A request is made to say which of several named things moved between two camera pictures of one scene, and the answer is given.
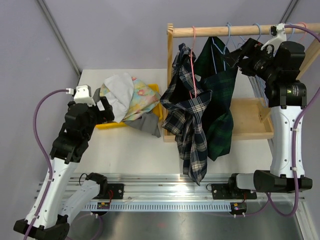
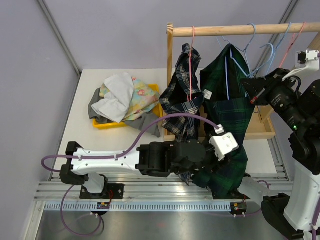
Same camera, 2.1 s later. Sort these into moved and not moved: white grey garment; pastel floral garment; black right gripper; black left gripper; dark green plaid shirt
Moved: dark green plaid shirt; black left gripper; black right gripper
Not moved: pastel floral garment; white grey garment
